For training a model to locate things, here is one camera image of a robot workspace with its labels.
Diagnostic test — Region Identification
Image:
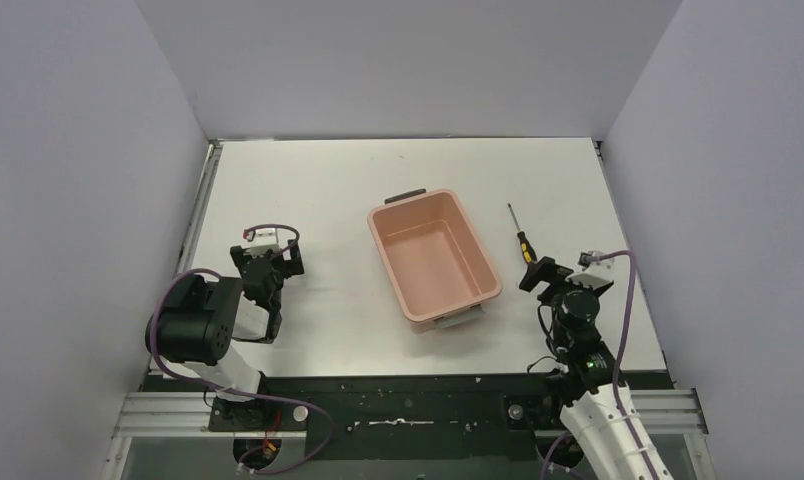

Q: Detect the yellow black screwdriver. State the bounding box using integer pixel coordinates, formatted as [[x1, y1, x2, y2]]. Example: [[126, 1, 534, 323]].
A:
[[507, 203, 538, 265]]

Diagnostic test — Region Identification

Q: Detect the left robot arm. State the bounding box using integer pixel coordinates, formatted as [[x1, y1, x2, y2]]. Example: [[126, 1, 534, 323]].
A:
[[145, 239, 305, 430]]

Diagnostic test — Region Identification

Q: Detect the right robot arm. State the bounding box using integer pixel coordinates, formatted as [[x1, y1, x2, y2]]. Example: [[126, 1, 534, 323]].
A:
[[520, 252, 672, 479]]

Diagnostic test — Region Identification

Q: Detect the pink plastic bin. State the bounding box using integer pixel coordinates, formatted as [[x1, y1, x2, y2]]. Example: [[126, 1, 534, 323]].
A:
[[367, 189, 503, 334]]

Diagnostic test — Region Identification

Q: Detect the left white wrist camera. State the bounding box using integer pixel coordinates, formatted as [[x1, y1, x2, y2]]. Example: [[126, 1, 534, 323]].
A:
[[242, 228, 283, 257]]

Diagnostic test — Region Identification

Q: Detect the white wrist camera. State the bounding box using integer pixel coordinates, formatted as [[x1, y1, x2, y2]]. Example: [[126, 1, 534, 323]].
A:
[[242, 228, 283, 257], [566, 250, 614, 291]]

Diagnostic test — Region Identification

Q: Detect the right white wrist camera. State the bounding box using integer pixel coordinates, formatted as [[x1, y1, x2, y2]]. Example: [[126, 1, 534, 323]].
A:
[[566, 250, 614, 291]]

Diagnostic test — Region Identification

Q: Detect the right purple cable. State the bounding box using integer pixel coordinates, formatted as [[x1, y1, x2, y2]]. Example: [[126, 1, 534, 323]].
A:
[[539, 249, 665, 480]]

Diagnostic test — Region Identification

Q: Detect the purple cable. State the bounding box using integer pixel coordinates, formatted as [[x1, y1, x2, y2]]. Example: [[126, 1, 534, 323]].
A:
[[147, 267, 337, 477], [539, 249, 665, 480]]

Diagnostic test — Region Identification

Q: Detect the left aluminium side rail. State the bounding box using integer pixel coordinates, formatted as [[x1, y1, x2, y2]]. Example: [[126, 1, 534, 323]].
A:
[[175, 140, 223, 274]]

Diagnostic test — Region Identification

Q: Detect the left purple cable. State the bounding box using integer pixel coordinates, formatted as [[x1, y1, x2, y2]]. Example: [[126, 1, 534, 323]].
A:
[[147, 267, 337, 477]]

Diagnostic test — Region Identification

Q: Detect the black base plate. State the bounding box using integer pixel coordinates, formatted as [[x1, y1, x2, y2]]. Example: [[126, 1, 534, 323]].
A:
[[141, 374, 564, 461]]

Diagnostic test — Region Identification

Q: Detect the aluminium front rail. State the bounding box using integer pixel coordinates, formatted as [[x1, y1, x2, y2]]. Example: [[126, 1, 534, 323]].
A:
[[113, 389, 709, 440]]

